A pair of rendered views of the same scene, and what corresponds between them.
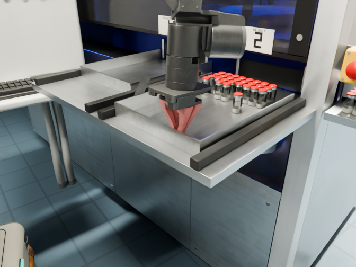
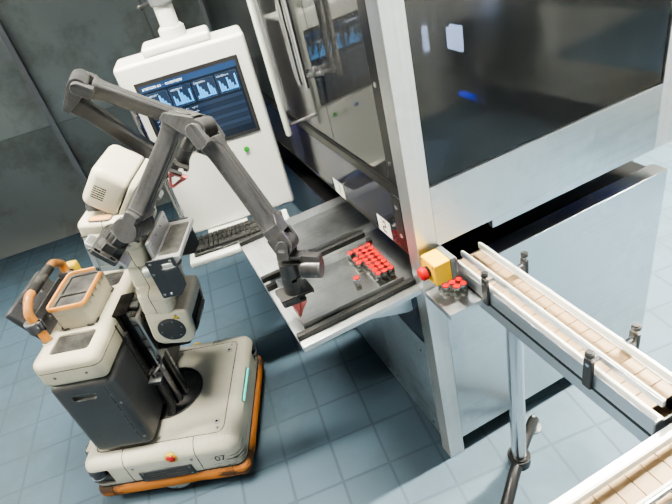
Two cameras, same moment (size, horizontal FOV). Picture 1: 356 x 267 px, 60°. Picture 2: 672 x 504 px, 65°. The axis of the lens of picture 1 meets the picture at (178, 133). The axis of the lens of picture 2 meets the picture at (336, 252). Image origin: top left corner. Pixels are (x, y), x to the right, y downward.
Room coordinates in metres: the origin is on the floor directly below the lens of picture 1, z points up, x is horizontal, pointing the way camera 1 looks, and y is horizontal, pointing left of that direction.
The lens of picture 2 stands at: (-0.48, -0.73, 1.93)
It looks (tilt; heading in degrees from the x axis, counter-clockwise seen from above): 35 degrees down; 29
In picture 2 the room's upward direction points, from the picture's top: 15 degrees counter-clockwise
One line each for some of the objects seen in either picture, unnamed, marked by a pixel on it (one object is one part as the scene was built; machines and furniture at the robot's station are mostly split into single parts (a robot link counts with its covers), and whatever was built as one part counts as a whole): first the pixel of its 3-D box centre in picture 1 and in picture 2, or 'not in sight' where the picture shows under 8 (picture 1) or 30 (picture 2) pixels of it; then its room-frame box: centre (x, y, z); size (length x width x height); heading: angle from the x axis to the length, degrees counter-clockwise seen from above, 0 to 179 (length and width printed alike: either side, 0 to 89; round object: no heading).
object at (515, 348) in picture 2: not in sight; (516, 397); (0.66, -0.60, 0.46); 0.09 x 0.09 x 0.77; 45
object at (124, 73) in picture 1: (148, 68); (325, 225); (0.99, 0.10, 0.90); 0.34 x 0.26 x 0.04; 135
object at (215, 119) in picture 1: (206, 104); (338, 282); (0.68, -0.07, 0.90); 0.34 x 0.26 x 0.04; 135
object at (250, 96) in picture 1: (234, 90); (367, 266); (0.75, -0.15, 0.91); 0.18 x 0.02 x 0.05; 44
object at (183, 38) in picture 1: (187, 39); (291, 267); (0.53, -0.02, 1.07); 0.07 x 0.06 x 0.07; 99
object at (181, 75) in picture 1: (181, 76); (292, 284); (0.52, -0.01, 1.01); 0.10 x 0.07 x 0.07; 136
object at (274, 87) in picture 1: (245, 86); (379, 260); (0.79, -0.18, 0.91); 0.18 x 0.02 x 0.05; 45
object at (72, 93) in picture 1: (168, 94); (328, 259); (0.82, 0.03, 0.87); 0.70 x 0.48 x 0.02; 45
